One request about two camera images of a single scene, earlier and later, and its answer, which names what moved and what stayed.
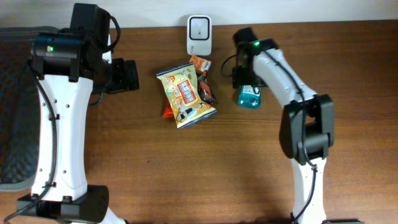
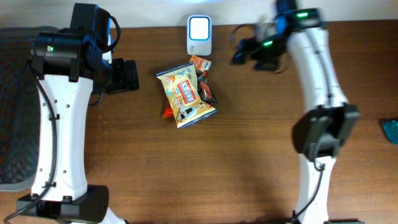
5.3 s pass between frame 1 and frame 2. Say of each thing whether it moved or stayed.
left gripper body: stayed
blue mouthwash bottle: moved
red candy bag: stayed
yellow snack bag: stayed
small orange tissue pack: stayed
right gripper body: moved
